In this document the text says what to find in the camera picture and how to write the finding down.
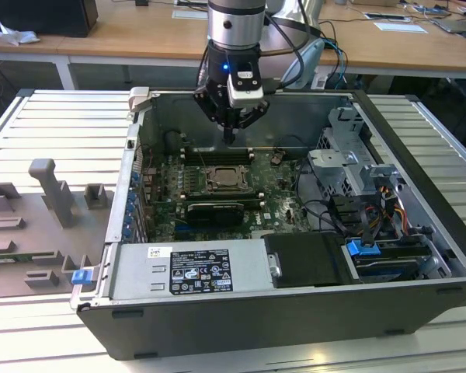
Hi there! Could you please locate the crumpled white paper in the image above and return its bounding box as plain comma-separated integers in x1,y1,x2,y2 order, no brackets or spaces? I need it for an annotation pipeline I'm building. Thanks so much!
0,21,40,48

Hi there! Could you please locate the CPU socket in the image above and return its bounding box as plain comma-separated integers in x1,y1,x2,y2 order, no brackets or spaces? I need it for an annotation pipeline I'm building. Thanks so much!
203,163,256,194

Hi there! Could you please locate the metal disk bay cage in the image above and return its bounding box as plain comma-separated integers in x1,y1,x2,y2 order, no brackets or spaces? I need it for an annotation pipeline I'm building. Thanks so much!
305,105,409,199

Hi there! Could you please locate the pale blue teach pendant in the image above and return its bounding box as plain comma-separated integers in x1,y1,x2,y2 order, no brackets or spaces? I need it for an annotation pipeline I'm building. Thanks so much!
287,38,326,89

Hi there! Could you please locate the green RAM stick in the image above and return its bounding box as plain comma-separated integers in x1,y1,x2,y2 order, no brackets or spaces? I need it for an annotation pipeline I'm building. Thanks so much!
0,252,38,262

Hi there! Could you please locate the grey case latch handle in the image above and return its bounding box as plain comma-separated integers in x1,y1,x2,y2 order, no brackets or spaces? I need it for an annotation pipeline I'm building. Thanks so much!
127,85,153,114

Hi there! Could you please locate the long wooden desk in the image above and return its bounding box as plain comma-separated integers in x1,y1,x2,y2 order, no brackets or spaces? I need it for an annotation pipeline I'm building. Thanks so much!
0,0,466,91

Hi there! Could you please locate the grey parts rack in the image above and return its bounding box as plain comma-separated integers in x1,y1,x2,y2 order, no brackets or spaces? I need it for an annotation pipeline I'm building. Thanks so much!
0,157,117,301

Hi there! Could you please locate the small square CPU plate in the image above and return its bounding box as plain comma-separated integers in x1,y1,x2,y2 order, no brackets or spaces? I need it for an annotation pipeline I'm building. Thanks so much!
213,167,245,184

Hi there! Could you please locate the black RAM slot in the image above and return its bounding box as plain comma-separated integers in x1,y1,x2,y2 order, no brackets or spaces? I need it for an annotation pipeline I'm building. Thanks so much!
184,155,256,164
182,189,265,199
184,148,256,157
182,196,266,206

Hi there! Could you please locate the thin wire locking lever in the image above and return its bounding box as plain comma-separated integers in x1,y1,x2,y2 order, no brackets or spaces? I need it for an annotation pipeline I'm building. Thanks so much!
196,147,210,176

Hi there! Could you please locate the green motherboard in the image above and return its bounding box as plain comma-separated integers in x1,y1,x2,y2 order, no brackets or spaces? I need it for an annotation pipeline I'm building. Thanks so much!
141,147,322,244

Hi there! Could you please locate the black cylinder component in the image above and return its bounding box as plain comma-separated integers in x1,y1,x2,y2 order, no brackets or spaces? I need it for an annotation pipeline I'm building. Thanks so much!
164,131,184,149

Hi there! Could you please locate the blue cable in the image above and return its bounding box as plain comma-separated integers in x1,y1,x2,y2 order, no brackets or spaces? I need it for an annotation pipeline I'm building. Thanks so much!
325,37,351,91

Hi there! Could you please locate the silver power supply unit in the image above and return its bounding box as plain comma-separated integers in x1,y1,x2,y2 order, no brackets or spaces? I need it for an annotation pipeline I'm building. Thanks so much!
109,237,277,301

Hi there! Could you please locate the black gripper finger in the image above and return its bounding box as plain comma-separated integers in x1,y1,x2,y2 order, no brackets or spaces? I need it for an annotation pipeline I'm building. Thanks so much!
228,99,272,145
193,85,231,145

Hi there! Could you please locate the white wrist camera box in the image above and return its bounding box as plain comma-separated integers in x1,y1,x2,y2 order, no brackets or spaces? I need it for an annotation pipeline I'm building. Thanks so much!
227,68,266,109

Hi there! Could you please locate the hard disk in blue carrier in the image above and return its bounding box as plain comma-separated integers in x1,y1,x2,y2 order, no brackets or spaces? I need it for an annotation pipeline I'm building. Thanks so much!
343,239,430,284

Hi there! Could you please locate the blue case release latch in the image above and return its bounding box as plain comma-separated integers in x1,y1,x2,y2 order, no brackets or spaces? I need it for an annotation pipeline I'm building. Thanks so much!
71,268,92,288

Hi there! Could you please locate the grey flat laptop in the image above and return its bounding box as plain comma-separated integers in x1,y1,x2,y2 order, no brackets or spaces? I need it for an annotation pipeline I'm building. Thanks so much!
433,16,466,34

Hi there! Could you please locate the black computer box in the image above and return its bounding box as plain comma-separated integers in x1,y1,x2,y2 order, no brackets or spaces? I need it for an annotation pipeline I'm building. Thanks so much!
0,0,99,39

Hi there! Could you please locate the coloured power wire bundle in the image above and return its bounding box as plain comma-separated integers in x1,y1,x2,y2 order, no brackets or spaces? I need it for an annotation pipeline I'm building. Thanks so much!
374,185,409,234

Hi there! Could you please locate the black flat data wire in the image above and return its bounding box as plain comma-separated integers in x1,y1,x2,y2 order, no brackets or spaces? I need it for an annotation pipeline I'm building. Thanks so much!
329,193,376,249

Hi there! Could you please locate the black plastic air shroud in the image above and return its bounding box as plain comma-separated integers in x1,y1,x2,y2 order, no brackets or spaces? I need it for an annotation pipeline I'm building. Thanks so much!
263,232,359,289

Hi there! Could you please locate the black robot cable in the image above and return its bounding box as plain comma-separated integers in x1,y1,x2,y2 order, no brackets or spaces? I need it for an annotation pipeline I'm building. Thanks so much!
262,11,323,92

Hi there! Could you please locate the grey desk cable flap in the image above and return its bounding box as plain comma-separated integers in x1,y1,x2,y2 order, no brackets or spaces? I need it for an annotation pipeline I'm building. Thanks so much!
171,9,210,21

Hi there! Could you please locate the black graphics card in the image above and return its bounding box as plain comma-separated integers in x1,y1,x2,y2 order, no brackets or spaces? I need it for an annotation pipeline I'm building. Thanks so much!
185,200,245,228

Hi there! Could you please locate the metal socket cover frame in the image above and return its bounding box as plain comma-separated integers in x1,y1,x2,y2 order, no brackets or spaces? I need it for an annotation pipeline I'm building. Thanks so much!
204,164,254,192

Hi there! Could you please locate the black open PC case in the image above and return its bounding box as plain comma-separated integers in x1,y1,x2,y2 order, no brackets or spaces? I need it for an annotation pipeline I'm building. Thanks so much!
70,85,466,361

